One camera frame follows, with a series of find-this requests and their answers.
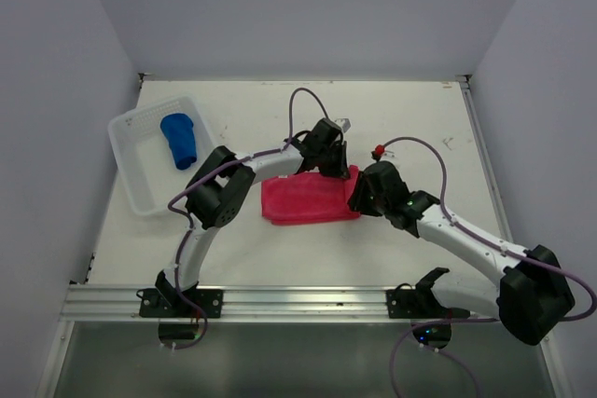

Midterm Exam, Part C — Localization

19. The pink towel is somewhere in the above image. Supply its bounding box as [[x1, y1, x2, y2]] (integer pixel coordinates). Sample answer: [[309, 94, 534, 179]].
[[261, 165, 360, 226]]

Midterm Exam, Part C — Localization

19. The blue towel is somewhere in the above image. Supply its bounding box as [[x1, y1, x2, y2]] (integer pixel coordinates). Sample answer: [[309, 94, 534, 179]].
[[160, 113, 197, 171]]

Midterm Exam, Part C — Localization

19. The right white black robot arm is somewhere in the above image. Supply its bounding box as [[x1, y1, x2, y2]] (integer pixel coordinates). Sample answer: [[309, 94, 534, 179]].
[[348, 161, 576, 346]]

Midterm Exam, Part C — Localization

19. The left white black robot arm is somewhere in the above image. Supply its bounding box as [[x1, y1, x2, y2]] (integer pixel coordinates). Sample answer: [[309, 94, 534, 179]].
[[155, 117, 350, 317]]

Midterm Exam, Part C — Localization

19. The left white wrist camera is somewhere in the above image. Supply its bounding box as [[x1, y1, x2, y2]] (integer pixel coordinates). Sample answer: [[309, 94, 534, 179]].
[[335, 118, 351, 133]]

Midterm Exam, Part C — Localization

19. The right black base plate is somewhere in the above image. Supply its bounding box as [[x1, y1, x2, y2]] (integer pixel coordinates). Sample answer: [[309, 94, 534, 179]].
[[384, 283, 471, 320]]

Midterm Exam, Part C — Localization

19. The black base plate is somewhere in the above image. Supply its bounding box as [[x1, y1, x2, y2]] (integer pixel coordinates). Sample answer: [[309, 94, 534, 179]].
[[384, 283, 471, 320], [136, 288, 223, 319]]

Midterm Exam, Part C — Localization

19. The right aluminium rail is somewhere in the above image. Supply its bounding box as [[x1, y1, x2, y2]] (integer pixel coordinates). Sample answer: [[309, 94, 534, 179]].
[[455, 75, 514, 242]]

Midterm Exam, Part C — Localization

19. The aluminium rail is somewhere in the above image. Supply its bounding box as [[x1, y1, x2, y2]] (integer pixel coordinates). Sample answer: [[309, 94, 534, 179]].
[[455, 75, 514, 242], [60, 283, 551, 324]]

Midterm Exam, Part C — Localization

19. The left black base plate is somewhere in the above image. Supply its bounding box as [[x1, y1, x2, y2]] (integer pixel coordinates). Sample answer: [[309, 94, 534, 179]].
[[136, 288, 223, 319]]

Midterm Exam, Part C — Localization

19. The front aluminium rail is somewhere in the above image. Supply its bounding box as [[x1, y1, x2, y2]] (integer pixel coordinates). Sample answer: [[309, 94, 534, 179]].
[[60, 283, 551, 324]]

